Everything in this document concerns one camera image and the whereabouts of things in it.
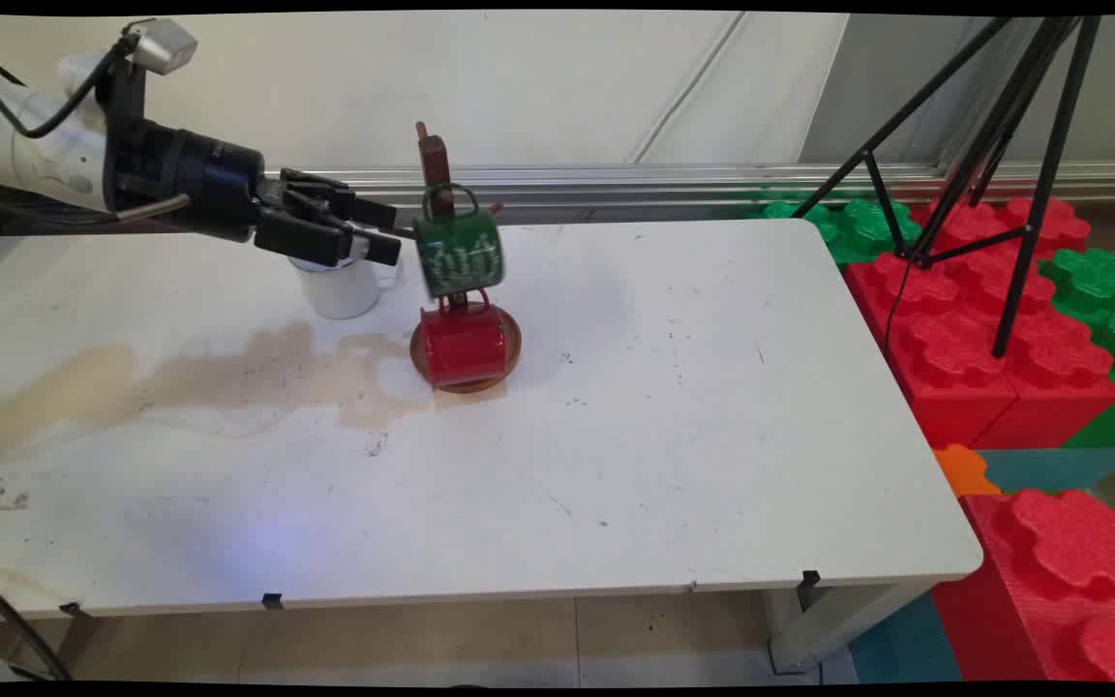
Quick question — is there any green foam block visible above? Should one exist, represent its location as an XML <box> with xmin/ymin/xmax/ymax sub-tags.
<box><xmin>1041</xmin><ymin>247</ymin><xmax>1115</xmax><ymax>448</ymax></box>
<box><xmin>746</xmin><ymin>189</ymin><xmax>921</xmax><ymax>264</ymax></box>

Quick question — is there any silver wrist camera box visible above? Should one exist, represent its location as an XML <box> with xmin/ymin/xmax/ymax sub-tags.
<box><xmin>122</xmin><ymin>19</ymin><xmax>198</xmax><ymax>76</ymax></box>

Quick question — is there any green enamel mug white lettering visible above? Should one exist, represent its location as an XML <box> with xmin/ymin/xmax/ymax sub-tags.
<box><xmin>412</xmin><ymin>182</ymin><xmax>508</xmax><ymax>299</ymax></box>

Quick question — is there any wooden mug tree stand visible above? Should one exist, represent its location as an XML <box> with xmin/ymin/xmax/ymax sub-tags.
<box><xmin>378</xmin><ymin>121</ymin><xmax>524</xmax><ymax>395</ymax></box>

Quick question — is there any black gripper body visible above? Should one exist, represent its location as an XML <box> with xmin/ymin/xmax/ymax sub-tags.
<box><xmin>103</xmin><ymin>116</ymin><xmax>286</xmax><ymax>243</ymax></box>

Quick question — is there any metal wall rail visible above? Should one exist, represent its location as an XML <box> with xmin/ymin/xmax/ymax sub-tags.
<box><xmin>262</xmin><ymin>163</ymin><xmax>1115</xmax><ymax>206</ymax></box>

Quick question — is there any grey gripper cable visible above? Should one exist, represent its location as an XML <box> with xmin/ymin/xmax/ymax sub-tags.
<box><xmin>0</xmin><ymin>192</ymin><xmax>193</xmax><ymax>229</ymax></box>

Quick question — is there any teal foam floor tile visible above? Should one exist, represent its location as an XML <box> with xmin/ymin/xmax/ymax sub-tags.
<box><xmin>848</xmin><ymin>591</ymin><xmax>965</xmax><ymax>683</ymax></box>
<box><xmin>974</xmin><ymin>447</ymin><xmax>1115</xmax><ymax>495</ymax></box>

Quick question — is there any red enamel mug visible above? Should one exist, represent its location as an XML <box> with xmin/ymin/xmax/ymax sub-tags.
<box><xmin>419</xmin><ymin>288</ymin><xmax>508</xmax><ymax>390</ymax></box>

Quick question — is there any orange foam piece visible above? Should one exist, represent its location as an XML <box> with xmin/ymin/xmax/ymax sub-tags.
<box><xmin>933</xmin><ymin>443</ymin><xmax>1002</xmax><ymax>498</ymax></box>

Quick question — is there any black floor cable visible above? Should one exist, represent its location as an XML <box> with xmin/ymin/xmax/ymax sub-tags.
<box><xmin>0</xmin><ymin>566</ymin><xmax>72</xmax><ymax>682</ymax></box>

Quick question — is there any white table leg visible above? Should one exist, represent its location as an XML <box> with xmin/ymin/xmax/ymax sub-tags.
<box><xmin>766</xmin><ymin>581</ymin><xmax>946</xmax><ymax>676</ymax></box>

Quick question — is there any black camera cable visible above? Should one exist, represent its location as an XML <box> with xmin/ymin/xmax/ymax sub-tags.
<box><xmin>0</xmin><ymin>41</ymin><xmax>131</xmax><ymax>139</ymax></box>

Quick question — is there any black tripod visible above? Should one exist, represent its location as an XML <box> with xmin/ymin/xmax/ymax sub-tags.
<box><xmin>790</xmin><ymin>15</ymin><xmax>1102</xmax><ymax>359</ymax></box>

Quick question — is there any large red foam block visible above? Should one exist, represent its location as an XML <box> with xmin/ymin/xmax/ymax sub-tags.
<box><xmin>843</xmin><ymin>194</ymin><xmax>1115</xmax><ymax>451</ymax></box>

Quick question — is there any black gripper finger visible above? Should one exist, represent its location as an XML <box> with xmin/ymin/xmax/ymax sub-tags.
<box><xmin>279</xmin><ymin>167</ymin><xmax>400</xmax><ymax>231</ymax></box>
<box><xmin>255</xmin><ymin>205</ymin><xmax>404</xmax><ymax>269</ymax></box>

